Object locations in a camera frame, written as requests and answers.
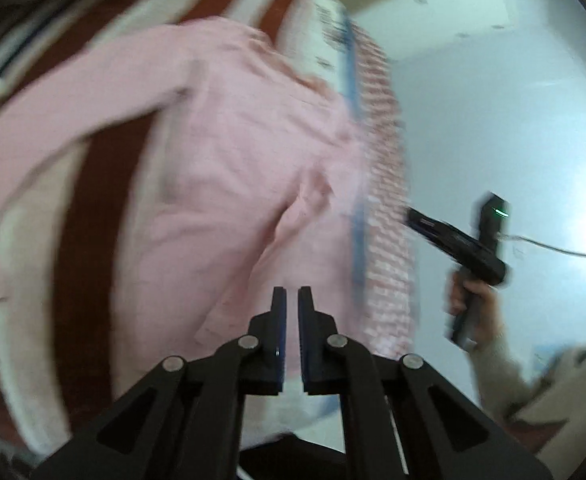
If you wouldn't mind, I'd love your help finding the black cable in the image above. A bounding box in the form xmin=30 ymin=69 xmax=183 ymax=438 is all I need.
xmin=498 ymin=234 xmax=586 ymax=263

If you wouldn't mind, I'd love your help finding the person's right forearm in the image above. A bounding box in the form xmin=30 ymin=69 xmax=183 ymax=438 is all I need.
xmin=467 ymin=332 xmax=538 ymax=421

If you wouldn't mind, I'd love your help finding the pink long-sleeved shirt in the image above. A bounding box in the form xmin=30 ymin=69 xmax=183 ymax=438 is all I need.
xmin=0 ymin=16 xmax=374 ymax=356

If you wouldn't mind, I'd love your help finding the person's right hand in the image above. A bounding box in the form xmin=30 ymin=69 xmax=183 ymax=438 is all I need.
xmin=448 ymin=267 xmax=504 ymax=353

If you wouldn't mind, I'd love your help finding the red and white patterned mattress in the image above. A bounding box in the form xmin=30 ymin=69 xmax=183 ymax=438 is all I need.
xmin=313 ymin=0 xmax=421 ymax=361

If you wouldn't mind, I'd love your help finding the brown and white striped blanket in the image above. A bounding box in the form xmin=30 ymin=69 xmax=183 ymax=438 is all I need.
xmin=0 ymin=0 xmax=358 ymax=466

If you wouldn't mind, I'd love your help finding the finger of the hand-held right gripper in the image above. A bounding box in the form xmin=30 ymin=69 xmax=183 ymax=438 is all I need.
xmin=406 ymin=208 xmax=460 ymax=256

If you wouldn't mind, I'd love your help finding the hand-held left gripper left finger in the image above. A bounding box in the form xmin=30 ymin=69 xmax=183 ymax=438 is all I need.
xmin=32 ymin=286 xmax=288 ymax=480

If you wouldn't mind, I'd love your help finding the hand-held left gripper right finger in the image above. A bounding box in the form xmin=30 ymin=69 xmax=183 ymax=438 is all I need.
xmin=298 ymin=286 xmax=554 ymax=480

